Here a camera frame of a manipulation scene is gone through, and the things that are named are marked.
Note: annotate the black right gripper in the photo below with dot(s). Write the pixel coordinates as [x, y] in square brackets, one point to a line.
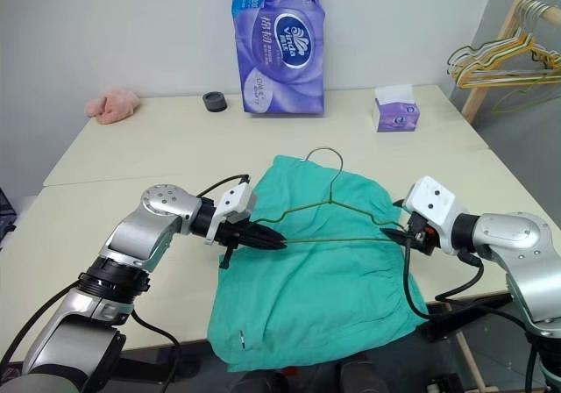
[423, 237]

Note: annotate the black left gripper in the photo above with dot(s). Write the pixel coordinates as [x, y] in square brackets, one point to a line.
[232, 234]

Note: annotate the green shorts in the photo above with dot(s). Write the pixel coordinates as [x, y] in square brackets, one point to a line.
[307, 287]

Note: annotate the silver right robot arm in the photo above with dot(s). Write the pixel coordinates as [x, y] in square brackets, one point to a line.
[521, 252]

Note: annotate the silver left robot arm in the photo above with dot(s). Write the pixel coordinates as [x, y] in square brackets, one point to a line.
[131, 235]

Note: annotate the small purple tissue box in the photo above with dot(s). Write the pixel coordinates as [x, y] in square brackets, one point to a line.
[396, 116]

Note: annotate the wooden stick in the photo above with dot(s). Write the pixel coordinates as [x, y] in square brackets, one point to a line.
[471, 362]

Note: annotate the black tape roll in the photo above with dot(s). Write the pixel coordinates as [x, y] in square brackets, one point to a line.
[215, 102]

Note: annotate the wooden clothes rack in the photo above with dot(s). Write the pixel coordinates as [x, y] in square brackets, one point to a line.
[476, 103]

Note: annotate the purple Vinda tissue pack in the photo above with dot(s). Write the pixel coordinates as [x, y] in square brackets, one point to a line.
[280, 59]

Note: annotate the pink cloth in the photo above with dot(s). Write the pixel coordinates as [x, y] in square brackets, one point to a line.
[111, 105]

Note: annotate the black mesh basket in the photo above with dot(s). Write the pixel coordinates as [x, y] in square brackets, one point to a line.
[6, 222]

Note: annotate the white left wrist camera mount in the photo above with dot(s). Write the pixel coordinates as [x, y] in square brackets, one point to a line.
[234, 200]

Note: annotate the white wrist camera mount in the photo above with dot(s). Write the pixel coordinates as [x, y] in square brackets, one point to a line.
[234, 200]
[431, 200]

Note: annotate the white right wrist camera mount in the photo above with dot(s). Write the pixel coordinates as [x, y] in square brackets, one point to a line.
[431, 200]

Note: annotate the black table frame bracket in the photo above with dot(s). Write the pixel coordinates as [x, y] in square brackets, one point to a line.
[460, 318]

